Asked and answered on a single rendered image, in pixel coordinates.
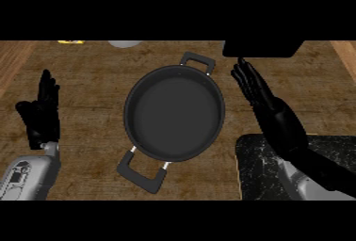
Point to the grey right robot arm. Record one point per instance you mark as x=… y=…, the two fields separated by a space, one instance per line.
x=315 y=180

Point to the yellow object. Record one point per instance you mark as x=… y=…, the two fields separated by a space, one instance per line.
x=70 y=41

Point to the black speckled tray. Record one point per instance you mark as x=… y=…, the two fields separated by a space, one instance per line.
x=262 y=168

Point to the black box-shaped appliance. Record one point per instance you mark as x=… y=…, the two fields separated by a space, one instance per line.
x=262 y=48

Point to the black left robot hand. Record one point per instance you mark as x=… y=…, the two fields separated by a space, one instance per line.
x=40 y=116

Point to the pale grey round object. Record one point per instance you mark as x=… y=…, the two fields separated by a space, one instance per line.
x=124 y=43

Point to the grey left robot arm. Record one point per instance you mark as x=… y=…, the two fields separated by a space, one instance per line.
x=31 y=175

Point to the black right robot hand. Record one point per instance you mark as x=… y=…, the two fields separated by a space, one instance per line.
x=273 y=116

